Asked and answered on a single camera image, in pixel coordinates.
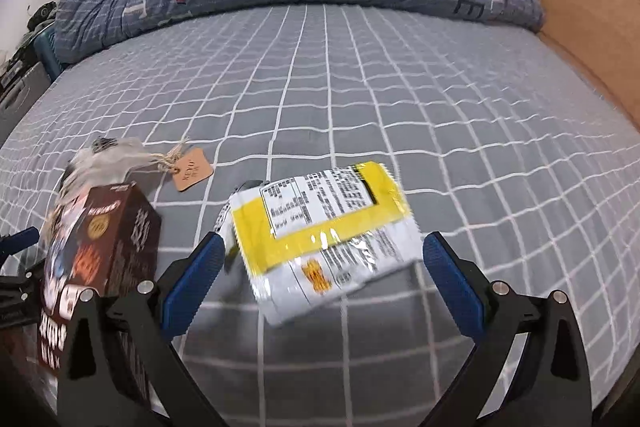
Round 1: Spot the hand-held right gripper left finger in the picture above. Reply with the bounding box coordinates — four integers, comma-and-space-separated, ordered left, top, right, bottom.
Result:
56, 232, 226, 427

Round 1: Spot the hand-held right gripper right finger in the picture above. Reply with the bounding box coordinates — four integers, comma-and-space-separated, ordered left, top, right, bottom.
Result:
422, 232, 593, 427

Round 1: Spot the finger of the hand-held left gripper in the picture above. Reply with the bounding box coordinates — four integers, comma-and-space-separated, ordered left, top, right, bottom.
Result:
0, 266, 46, 302
0, 227, 40, 259

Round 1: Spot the brown snack box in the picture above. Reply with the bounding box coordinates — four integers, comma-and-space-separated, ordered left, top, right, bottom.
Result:
37, 182, 164, 409

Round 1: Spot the clear plastic bag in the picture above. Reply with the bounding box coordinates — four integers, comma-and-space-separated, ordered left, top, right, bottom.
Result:
47, 136, 167, 239

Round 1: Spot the yellow white snack packet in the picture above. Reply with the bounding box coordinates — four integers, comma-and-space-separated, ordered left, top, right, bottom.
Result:
227, 161, 419, 327

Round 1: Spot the brown paper tag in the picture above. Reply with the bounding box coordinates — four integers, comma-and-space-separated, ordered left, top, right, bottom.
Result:
150, 138, 215, 193

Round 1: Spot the grey suitcase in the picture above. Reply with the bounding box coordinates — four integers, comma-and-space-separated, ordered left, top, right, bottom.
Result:
0, 62, 54, 144

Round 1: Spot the grey checked bed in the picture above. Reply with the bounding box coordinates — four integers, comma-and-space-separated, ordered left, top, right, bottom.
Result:
0, 2, 640, 427

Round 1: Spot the teal suitcase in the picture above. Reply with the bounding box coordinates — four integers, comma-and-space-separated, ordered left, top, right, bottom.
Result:
34, 29, 64, 80

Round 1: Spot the black bag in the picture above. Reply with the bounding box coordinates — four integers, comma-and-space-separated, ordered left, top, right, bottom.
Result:
27, 2, 59, 30

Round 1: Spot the wooden headboard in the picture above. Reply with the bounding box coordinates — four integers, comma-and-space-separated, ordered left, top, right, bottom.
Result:
520, 0, 640, 128

